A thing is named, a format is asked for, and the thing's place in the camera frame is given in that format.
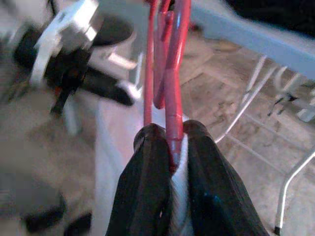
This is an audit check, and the red plastic hanger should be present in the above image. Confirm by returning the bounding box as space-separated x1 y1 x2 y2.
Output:
142 0 192 173

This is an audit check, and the black folded garment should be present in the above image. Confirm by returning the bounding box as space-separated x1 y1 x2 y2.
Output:
231 0 315 40

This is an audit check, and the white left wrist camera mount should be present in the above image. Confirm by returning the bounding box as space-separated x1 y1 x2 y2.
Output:
31 0 99 88

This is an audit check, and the white garment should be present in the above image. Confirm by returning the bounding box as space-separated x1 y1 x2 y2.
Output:
94 98 197 236

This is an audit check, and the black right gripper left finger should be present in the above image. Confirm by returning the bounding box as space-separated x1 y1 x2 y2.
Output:
105 122 176 236

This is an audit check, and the white folding table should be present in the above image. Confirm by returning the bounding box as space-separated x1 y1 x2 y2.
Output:
191 0 315 234

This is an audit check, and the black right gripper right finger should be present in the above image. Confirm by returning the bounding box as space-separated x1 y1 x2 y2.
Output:
181 119 271 236

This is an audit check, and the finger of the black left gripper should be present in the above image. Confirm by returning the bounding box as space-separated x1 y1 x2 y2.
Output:
85 73 135 107

